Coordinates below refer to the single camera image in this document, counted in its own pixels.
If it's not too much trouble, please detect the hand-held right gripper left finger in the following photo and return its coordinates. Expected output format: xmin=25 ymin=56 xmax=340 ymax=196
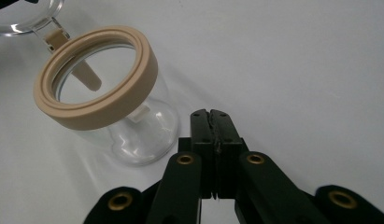
xmin=178 ymin=108 xmax=219 ymax=200

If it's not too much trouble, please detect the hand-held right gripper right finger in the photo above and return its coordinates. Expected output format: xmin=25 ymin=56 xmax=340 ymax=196
xmin=209 ymin=108 xmax=249 ymax=201

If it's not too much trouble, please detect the clear jar with beige rim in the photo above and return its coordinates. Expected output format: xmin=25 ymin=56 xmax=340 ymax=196
xmin=32 ymin=25 xmax=181 ymax=167

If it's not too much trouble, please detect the clear hinged jar lid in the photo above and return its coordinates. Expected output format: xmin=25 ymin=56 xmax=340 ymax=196
xmin=0 ymin=0 xmax=71 ymax=54

